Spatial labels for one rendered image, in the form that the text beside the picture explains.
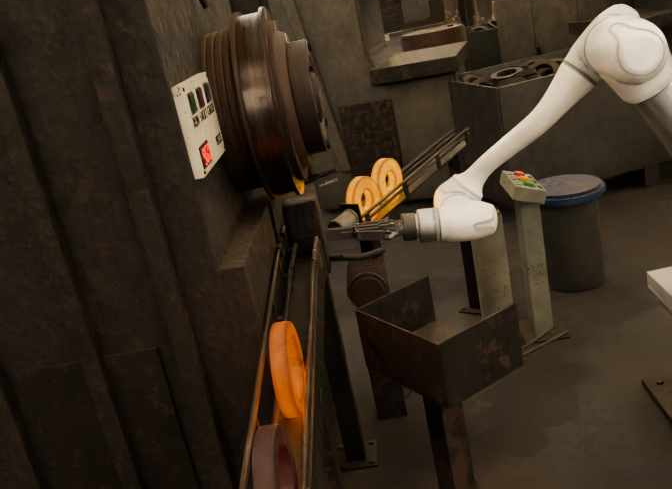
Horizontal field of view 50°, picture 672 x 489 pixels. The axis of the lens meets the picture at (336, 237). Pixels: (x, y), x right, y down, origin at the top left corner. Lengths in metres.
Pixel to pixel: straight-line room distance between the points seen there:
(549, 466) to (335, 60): 3.02
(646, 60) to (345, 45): 3.04
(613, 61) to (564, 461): 1.12
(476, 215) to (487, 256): 0.73
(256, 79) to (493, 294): 1.37
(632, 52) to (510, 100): 2.27
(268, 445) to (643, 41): 1.11
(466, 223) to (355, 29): 2.75
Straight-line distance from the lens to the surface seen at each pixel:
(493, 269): 2.65
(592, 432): 2.34
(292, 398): 1.35
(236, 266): 1.48
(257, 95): 1.65
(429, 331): 1.64
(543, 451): 2.27
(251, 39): 1.71
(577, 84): 1.89
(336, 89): 4.59
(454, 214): 1.91
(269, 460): 1.10
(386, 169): 2.46
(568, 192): 3.05
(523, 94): 3.94
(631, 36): 1.68
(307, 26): 4.59
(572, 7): 5.63
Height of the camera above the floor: 1.34
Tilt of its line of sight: 18 degrees down
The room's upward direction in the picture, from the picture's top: 12 degrees counter-clockwise
